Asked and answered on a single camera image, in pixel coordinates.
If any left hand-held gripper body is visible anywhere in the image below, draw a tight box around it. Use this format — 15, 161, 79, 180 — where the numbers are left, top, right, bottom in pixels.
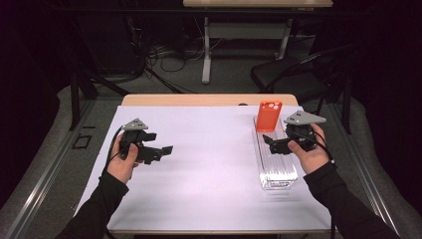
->
118, 118, 162, 166

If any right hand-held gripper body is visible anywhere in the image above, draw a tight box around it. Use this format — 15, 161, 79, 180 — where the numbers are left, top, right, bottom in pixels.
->
270, 110, 327, 155

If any orange phone case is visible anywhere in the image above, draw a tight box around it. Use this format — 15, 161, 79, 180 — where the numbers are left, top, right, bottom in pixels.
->
255, 100, 284, 133

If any clear plastic packaging tray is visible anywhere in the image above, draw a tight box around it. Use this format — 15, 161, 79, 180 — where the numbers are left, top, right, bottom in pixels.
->
252, 115, 299, 191

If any person's left hand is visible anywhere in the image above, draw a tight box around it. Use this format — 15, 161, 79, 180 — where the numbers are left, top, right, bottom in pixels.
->
106, 140, 139, 184

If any person's right hand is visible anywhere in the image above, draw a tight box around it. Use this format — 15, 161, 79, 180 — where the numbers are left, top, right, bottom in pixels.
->
288, 123, 332, 175

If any white table cover sheet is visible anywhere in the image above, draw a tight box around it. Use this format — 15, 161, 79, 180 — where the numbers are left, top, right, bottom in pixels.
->
74, 105, 348, 232

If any black folding chair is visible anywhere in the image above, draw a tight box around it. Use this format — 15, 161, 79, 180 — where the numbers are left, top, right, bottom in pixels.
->
250, 43, 357, 133

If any light wooden table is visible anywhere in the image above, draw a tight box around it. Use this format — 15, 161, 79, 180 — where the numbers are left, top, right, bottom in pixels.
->
75, 94, 340, 236

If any black metal stand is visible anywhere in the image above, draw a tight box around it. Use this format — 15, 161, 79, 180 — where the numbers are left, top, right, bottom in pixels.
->
68, 71, 130, 131

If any white-legged desk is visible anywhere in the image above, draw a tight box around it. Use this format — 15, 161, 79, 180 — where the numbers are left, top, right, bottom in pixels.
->
182, 0, 333, 85

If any black horizontal metal bar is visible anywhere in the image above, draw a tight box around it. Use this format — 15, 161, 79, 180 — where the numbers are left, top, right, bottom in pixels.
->
49, 7, 369, 16

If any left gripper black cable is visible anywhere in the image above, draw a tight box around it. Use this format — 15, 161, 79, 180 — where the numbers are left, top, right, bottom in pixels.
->
99, 125, 125, 180

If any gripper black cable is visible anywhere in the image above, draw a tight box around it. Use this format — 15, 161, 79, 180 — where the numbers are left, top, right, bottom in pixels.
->
99, 125, 125, 180
308, 128, 336, 167

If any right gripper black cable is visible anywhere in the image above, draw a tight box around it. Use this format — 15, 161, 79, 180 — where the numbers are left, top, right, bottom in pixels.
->
308, 128, 336, 167

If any bundle of floor cables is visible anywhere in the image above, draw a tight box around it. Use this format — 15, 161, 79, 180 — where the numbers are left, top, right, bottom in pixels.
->
127, 16, 213, 95

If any metal floor rail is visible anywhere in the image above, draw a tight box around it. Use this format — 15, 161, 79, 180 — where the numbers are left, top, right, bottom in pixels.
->
0, 101, 96, 239
329, 104, 404, 239

